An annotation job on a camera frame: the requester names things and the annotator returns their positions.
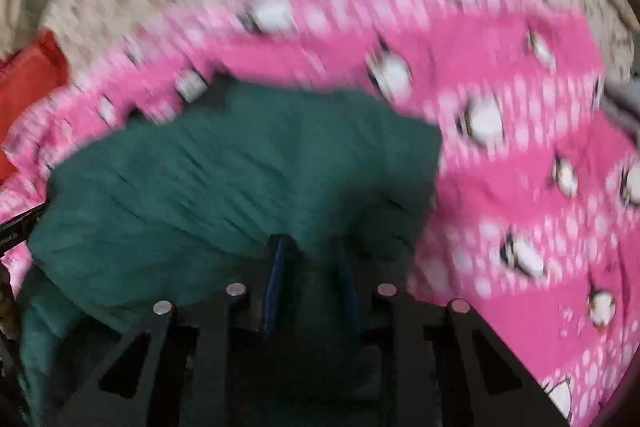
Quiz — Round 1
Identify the pink penguin blanket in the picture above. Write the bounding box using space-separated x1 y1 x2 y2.
3 0 639 426

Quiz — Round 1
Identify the dark green puffer jacket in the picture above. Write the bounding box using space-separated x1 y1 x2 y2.
17 80 442 426

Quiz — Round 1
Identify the red ruffled pillow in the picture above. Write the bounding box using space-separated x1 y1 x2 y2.
0 30 72 183

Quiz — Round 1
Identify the grey cloth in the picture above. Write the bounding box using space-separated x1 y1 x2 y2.
600 77 640 145

